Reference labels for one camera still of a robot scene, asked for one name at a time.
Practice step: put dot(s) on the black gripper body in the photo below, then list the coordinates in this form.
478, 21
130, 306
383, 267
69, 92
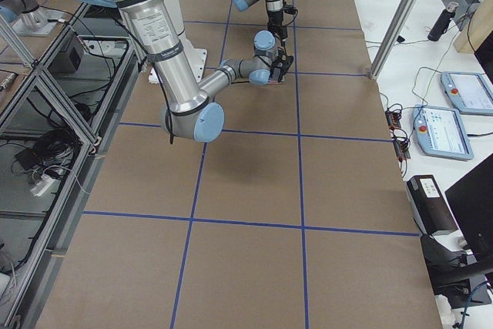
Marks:
274, 19
276, 72

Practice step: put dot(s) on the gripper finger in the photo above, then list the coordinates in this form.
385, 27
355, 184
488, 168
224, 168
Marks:
283, 34

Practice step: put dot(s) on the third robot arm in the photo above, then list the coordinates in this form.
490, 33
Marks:
27, 16

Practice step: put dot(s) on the black water bottle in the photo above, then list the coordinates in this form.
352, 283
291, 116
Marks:
441, 25

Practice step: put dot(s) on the near teach pendant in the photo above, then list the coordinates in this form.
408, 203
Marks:
441, 133

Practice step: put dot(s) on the teach pendant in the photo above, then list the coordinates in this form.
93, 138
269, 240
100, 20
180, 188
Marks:
468, 92
441, 133

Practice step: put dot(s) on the far teach pendant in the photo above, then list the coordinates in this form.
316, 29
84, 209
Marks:
468, 92

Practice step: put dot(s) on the black brown box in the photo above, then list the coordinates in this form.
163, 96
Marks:
429, 207

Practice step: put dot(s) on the black monitor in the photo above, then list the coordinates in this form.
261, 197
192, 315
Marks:
470, 200

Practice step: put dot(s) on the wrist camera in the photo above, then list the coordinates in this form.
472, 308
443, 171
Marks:
284, 61
290, 9

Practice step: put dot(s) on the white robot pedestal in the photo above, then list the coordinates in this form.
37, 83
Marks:
185, 36

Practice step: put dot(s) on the aluminium frame post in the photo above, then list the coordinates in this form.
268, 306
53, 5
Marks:
397, 23

